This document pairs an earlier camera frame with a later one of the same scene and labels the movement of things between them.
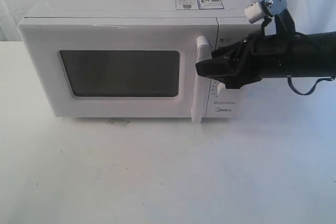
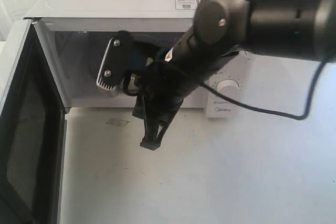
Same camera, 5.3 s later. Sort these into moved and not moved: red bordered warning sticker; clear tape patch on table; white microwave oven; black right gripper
Moved: black right gripper; white microwave oven
Not moved: clear tape patch on table; red bordered warning sticker
